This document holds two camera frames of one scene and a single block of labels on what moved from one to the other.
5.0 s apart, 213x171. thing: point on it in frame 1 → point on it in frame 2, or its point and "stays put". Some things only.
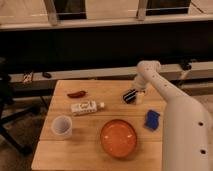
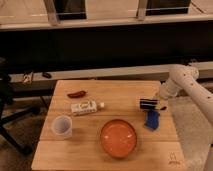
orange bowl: x=118 y=138 stays put
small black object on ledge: x=47 y=75 stays put
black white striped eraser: x=130 y=96 → x=148 y=103
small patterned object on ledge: x=28 y=77 stays put
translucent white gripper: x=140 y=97 → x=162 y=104
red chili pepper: x=76 y=95 stays put
